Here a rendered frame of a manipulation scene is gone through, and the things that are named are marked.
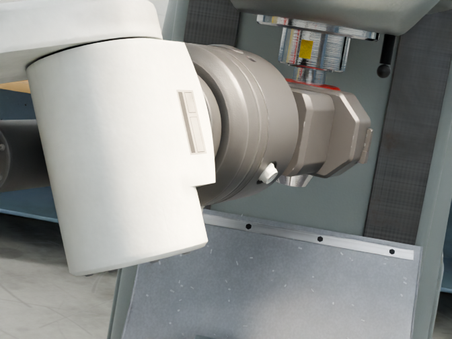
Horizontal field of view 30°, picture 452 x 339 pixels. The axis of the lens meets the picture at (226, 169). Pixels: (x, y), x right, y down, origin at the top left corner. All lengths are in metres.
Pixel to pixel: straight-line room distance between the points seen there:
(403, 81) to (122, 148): 0.64
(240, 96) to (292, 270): 0.57
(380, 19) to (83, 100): 0.23
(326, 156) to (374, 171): 0.45
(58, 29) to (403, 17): 0.25
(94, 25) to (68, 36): 0.01
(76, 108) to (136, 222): 0.06
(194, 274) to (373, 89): 0.29
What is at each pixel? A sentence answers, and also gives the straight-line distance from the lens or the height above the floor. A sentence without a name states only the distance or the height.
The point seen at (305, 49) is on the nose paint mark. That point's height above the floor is 1.29.
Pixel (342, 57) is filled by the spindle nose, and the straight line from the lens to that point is 0.58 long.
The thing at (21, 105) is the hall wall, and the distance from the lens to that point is 5.10.
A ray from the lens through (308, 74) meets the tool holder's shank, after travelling 0.59.
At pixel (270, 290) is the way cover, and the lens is 0.97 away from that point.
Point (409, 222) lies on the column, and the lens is 0.99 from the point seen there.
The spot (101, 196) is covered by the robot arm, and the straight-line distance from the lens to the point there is 0.36.
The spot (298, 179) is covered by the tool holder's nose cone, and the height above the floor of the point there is 1.20.
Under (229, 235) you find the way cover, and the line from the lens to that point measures 0.98.
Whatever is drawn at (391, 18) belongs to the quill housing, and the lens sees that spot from 0.53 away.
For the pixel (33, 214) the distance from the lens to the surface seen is 4.35.
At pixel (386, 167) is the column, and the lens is 0.98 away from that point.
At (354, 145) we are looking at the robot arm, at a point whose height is 1.24.
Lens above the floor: 1.30
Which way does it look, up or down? 10 degrees down
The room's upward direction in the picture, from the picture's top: 9 degrees clockwise
